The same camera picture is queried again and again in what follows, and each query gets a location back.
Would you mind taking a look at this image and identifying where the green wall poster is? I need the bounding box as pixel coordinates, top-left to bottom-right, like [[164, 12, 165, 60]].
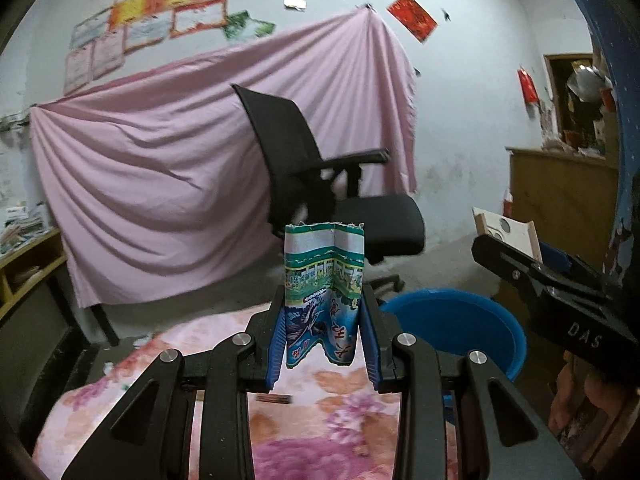
[[222, 10, 276, 42]]

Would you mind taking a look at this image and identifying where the red hanging pouch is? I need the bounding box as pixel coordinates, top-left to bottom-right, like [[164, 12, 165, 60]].
[[517, 67, 540, 106]]

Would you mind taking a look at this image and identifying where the white box with round holes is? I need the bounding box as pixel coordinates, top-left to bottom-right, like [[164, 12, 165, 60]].
[[472, 207, 543, 262]]

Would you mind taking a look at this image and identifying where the pink hanging cloth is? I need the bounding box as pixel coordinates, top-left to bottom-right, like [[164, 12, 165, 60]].
[[30, 5, 418, 308]]

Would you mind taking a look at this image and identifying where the black office chair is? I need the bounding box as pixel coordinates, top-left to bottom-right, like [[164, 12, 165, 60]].
[[231, 84, 426, 306]]

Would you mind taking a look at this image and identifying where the group of wall certificates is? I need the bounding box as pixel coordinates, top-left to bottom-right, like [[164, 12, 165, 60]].
[[65, 0, 266, 96]]

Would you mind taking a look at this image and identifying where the person's right hand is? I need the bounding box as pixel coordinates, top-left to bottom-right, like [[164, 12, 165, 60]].
[[547, 350, 640, 463]]

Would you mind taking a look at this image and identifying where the red paper wall sign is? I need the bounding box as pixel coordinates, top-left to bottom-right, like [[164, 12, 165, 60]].
[[386, 0, 438, 43]]

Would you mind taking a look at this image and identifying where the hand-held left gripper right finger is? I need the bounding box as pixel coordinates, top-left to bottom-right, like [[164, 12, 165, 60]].
[[357, 282, 571, 480]]

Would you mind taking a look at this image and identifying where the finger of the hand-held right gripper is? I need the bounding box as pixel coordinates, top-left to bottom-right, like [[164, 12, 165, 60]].
[[540, 242, 606, 288], [471, 234, 551, 288]]

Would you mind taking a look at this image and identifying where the cluttered wooden wall niche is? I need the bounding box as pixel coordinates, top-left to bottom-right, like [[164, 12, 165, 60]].
[[544, 52, 621, 161]]

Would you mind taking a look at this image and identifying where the wooden cabinet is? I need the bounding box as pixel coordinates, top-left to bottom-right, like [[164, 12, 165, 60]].
[[505, 147, 621, 281]]

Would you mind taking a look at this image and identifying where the printed snack wrapper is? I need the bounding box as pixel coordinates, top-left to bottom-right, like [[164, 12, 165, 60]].
[[282, 220, 367, 368]]

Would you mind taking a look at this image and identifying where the wooden desk shelf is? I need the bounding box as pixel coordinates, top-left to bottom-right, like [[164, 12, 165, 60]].
[[0, 227, 68, 311]]

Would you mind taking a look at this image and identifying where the pink floral blanket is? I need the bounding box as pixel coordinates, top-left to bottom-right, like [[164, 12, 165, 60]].
[[32, 305, 461, 480]]

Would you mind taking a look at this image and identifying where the blue plastic basin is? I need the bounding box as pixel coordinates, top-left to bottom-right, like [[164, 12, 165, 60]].
[[380, 287, 527, 383]]

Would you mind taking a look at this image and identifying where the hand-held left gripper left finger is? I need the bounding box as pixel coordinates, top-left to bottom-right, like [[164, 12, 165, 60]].
[[60, 285, 288, 480]]

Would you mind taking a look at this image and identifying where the stack of papers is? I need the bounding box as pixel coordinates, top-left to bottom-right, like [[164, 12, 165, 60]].
[[0, 205, 51, 256]]

